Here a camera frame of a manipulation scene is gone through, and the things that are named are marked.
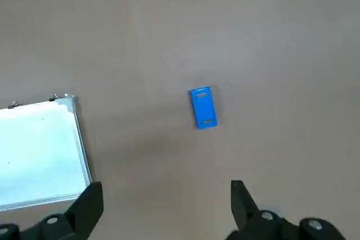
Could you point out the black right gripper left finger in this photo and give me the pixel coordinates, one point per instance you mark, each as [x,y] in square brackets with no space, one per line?
[70,223]

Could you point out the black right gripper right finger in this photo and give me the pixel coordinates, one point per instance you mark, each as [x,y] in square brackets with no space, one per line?
[261,228]

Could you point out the blue plastic eraser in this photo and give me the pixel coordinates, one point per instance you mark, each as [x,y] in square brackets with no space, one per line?
[204,108]

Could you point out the silver framed whiteboard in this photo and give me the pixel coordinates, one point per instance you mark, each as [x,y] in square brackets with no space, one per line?
[36,153]

